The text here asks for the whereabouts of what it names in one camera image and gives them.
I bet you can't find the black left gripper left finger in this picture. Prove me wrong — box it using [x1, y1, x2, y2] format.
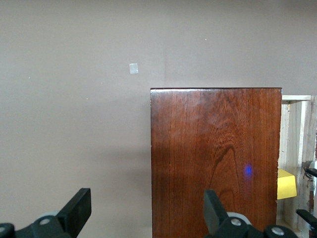
[0, 187, 92, 238]

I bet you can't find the dark brown wooden cabinet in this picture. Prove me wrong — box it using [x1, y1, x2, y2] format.
[150, 87, 283, 238]

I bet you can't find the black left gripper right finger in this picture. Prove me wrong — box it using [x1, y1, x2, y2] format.
[203, 189, 302, 238]

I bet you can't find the yellow block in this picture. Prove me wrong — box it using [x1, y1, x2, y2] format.
[276, 169, 298, 200]

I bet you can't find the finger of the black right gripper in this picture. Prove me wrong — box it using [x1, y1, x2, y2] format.
[296, 209, 317, 225]
[304, 167, 317, 179]

